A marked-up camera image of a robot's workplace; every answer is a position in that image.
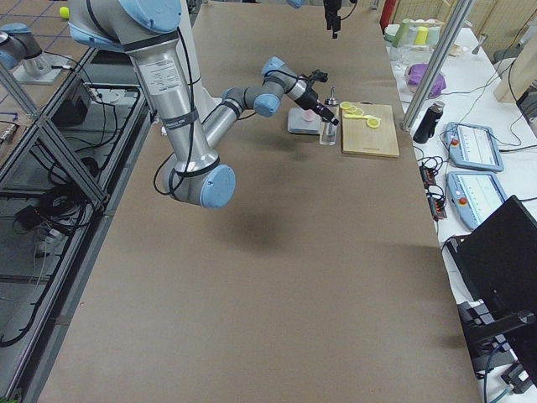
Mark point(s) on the lower teach pendant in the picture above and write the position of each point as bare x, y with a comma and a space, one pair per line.
474, 195

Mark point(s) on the aluminium frame post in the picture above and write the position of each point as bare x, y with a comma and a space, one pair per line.
450, 31

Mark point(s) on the digital kitchen scale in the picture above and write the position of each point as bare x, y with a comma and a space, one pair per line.
297, 125

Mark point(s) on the yellow plastic cup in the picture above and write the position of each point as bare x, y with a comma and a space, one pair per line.
421, 33

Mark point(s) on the yellow plastic knife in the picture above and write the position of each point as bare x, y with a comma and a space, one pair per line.
366, 117

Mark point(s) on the green plastic cup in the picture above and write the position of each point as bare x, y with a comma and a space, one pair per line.
401, 32

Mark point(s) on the pink plastic cup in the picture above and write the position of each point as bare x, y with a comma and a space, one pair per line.
309, 116

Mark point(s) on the glass sauce bottle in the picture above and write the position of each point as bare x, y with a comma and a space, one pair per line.
328, 135

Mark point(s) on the upper teach pendant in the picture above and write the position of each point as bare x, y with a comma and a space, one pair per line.
472, 146

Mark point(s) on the wine glass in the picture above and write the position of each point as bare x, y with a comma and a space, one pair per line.
403, 56

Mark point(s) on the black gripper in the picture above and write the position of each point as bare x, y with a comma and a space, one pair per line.
332, 17
312, 101

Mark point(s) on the teach pendant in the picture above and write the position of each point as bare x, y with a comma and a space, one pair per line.
472, 146
474, 195

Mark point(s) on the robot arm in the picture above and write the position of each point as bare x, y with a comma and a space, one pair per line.
157, 37
299, 3

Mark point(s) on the black water bottle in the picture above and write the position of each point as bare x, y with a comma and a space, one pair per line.
426, 128

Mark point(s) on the bamboo cutting board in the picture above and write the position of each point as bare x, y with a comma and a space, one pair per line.
358, 138

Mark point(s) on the lemon slice near handle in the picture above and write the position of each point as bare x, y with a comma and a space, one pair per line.
373, 123

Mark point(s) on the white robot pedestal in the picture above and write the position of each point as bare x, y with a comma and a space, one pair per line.
197, 63

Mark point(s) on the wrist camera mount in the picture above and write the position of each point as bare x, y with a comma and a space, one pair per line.
316, 76

